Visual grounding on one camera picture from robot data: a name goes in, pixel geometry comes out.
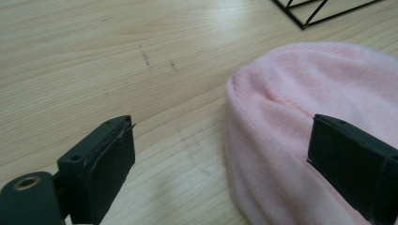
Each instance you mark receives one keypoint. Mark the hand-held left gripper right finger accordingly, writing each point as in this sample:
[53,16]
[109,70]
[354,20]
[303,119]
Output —
[353,162]

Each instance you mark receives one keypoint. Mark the pink knit hat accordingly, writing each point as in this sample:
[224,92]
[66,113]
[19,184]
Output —
[281,131]

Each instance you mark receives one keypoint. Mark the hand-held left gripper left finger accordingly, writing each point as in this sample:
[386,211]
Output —
[97,175]

